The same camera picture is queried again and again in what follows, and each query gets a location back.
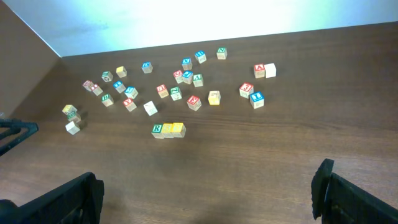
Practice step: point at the blue D block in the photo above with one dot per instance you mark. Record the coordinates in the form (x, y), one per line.
(147, 67)

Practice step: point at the plain wooden block left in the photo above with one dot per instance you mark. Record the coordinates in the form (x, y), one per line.
(72, 127)

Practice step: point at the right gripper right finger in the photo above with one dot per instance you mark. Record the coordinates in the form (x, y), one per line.
(336, 200)

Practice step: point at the green Z block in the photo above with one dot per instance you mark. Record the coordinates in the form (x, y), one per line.
(176, 93)

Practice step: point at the yellow block upper left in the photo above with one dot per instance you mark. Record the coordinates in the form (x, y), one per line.
(121, 71)

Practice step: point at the red Q block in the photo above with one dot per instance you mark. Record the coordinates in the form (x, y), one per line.
(178, 76)

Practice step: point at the green J block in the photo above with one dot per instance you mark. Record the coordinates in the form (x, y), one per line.
(107, 76)

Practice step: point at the red Y block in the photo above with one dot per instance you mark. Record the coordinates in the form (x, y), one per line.
(129, 104)

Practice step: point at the blue L block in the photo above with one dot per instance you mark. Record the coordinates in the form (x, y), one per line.
(256, 99)

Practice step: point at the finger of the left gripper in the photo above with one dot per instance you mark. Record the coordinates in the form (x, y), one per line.
(17, 130)

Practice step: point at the plain leaf picture block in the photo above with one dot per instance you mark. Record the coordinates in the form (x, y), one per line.
(150, 108)

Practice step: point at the red E block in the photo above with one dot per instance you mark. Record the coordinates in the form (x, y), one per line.
(194, 103)

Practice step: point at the green V block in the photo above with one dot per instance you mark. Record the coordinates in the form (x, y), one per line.
(198, 80)

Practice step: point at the yellow S block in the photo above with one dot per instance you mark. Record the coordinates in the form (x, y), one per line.
(166, 130)
(178, 130)

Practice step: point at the plain white block right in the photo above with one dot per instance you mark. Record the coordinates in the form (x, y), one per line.
(270, 70)

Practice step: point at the yellow picture block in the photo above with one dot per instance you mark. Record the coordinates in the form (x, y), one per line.
(214, 97)

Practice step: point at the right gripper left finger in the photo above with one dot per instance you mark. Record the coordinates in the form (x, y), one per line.
(77, 201)

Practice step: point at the blue 5 block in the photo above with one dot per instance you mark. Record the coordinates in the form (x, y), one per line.
(131, 92)

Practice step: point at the red U block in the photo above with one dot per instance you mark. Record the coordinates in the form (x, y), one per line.
(162, 91)

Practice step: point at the green N block top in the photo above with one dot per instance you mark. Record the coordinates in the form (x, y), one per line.
(222, 53)

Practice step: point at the red 3 block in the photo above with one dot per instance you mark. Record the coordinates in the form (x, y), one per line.
(246, 89)

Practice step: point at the red 6 block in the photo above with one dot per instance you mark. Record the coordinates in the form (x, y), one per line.
(88, 84)

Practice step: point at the red A block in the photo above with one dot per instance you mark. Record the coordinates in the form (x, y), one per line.
(259, 70)

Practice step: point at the blue H block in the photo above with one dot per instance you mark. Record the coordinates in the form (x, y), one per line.
(200, 56)

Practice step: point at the green E block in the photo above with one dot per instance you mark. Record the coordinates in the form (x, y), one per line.
(74, 116)

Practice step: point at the yellow W block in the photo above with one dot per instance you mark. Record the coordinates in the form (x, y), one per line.
(67, 109)

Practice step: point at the blue X block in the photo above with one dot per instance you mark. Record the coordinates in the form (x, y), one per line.
(187, 63)

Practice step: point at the green R block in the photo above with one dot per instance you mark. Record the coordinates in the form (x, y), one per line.
(157, 131)

